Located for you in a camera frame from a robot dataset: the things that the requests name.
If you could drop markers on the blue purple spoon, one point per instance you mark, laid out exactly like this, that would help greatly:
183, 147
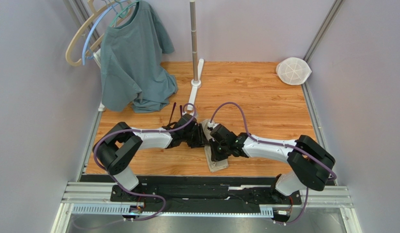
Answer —
181, 110

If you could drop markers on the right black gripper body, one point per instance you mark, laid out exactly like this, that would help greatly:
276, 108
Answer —
216, 150

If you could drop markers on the beige wooden hanger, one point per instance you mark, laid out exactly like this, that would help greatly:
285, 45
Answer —
80, 35

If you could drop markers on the white plastic mesh basket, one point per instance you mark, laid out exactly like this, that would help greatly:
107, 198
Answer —
293, 71

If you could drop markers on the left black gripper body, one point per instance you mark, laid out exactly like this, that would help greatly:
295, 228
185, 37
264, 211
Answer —
194, 139

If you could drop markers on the metal garment rack pole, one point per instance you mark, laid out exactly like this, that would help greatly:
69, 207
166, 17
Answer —
193, 33

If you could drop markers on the white rack base foot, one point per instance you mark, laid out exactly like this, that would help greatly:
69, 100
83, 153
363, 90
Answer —
196, 82

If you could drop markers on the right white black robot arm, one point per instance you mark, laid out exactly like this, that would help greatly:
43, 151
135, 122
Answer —
311, 164

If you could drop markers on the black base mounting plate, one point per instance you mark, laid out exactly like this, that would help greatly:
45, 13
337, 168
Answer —
196, 194

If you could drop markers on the blue plastic hanger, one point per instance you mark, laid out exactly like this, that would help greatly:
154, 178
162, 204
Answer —
91, 50

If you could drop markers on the aluminium frame rail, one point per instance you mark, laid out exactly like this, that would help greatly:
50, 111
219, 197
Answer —
87, 208

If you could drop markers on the green plastic hanger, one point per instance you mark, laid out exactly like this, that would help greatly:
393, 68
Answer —
124, 13

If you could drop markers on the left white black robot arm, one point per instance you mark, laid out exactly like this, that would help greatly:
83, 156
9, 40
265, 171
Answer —
117, 148

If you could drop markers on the beige cloth napkin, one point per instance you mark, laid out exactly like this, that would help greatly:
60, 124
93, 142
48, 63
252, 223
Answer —
213, 166

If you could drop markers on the teal green t-shirt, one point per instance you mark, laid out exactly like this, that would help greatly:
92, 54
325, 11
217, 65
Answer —
131, 71

